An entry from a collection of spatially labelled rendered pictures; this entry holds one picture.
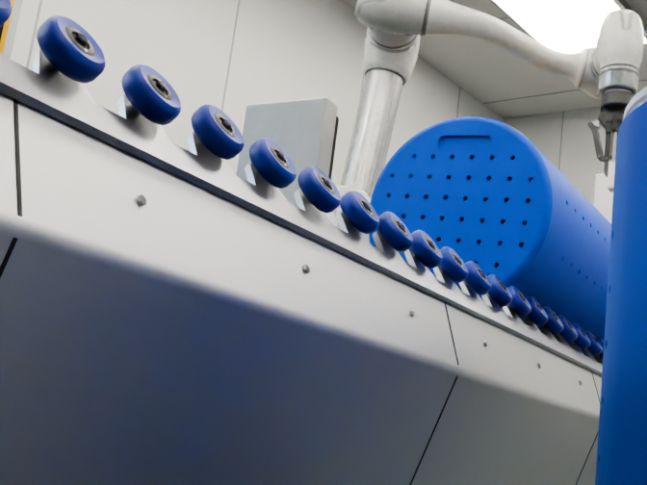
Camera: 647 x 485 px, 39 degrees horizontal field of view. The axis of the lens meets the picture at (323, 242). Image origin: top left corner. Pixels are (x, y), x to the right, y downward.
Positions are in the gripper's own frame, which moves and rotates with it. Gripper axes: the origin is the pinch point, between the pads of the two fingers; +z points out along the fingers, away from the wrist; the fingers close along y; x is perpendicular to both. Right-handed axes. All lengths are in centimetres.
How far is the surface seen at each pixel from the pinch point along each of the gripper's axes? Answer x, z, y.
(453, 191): 92, 31, -1
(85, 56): 173, 48, -13
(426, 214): 92, 35, 3
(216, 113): 157, 45, -10
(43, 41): 175, 47, -11
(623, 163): 141, 45, -37
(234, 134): 157, 47, -13
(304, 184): 145, 47, -11
